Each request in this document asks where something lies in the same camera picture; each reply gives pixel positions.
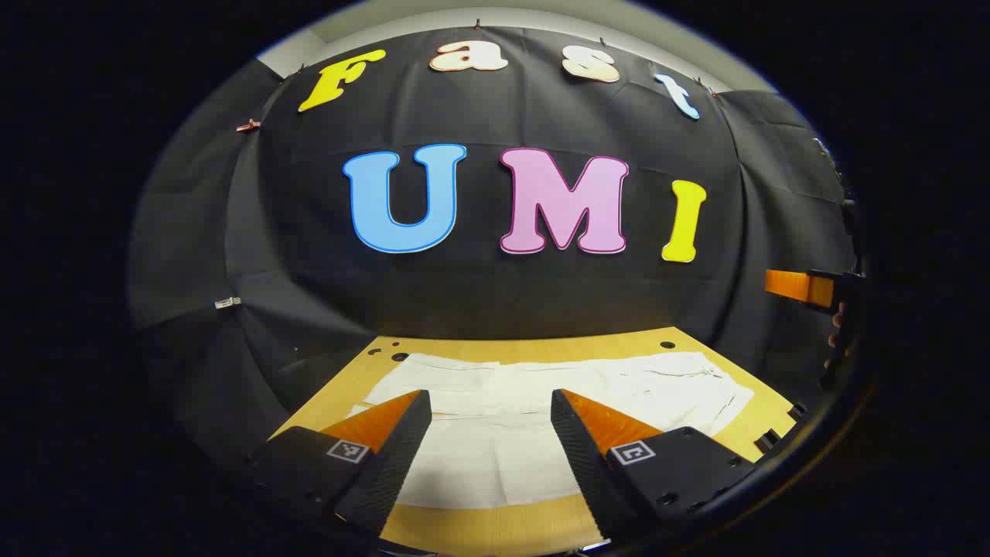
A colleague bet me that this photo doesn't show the white jeans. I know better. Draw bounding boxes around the white jeans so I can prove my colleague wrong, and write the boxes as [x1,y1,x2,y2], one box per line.
[346,352,755,510]

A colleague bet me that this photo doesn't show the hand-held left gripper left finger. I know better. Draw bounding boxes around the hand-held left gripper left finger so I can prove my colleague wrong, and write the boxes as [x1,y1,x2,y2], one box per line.
[246,389,434,538]

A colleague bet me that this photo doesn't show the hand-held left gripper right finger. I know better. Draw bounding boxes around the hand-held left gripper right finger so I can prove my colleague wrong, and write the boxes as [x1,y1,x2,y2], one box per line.
[550,388,756,544]

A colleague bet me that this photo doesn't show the black backdrop cloth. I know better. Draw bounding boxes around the black backdrop cloth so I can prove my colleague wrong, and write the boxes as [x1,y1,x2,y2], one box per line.
[128,27,859,480]

